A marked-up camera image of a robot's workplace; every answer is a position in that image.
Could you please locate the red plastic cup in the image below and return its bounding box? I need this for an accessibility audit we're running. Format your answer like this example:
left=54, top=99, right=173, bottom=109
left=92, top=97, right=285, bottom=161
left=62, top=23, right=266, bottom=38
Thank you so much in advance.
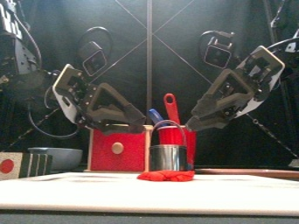
left=154, top=125, right=198, bottom=172

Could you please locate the grey vertical frame pole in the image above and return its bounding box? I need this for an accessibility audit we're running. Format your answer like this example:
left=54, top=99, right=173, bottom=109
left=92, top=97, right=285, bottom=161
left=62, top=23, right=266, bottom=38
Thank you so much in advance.
left=145, top=0, right=153, bottom=126

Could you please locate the red plastic utensil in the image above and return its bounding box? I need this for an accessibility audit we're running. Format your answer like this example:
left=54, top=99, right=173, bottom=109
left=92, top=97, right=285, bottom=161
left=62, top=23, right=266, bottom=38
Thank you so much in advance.
left=162, top=93, right=182, bottom=127

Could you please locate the thin grey diagonal cord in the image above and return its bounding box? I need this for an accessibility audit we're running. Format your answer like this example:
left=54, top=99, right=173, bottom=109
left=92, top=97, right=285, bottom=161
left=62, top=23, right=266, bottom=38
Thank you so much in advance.
left=113, top=0, right=299, bottom=160
left=0, top=0, right=196, bottom=152

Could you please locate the red play dough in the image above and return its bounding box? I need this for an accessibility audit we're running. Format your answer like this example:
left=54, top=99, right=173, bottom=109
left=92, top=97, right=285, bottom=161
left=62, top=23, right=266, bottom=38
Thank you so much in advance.
left=134, top=170, right=196, bottom=183

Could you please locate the red drawer with wooden knob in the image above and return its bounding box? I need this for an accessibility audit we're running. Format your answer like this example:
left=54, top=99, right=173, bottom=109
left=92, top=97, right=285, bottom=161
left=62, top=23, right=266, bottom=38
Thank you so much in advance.
left=89, top=129, right=146, bottom=172

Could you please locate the black square device with cable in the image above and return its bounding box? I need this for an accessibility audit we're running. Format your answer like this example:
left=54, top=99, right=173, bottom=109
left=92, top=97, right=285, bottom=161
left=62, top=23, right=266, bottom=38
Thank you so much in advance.
left=76, top=26, right=114, bottom=77
left=197, top=30, right=237, bottom=70

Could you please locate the round metal dough cutter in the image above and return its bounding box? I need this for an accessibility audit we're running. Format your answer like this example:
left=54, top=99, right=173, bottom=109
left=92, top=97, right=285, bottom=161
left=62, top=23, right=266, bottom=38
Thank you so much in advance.
left=148, top=119, right=189, bottom=172

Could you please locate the blue-grey bowl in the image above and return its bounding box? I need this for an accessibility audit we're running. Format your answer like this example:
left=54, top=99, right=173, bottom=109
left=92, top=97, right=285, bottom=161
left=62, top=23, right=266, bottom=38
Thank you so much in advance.
left=26, top=147, right=84, bottom=172

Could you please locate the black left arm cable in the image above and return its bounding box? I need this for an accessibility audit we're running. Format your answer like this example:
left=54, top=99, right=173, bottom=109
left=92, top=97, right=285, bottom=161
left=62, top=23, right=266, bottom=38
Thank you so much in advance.
left=26, top=87, right=81, bottom=140

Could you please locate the white cutting board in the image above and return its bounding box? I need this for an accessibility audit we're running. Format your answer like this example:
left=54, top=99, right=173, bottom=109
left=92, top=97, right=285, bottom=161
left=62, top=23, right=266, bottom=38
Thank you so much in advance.
left=0, top=171, right=299, bottom=218

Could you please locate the blue plastic utensil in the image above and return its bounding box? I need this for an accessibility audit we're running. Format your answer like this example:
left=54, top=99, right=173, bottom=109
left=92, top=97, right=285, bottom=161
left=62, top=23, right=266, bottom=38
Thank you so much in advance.
left=146, top=108, right=166, bottom=127

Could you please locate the white block with red dot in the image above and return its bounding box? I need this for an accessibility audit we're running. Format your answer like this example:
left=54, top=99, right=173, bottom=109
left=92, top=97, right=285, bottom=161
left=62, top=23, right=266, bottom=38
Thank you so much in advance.
left=0, top=151, right=53, bottom=181

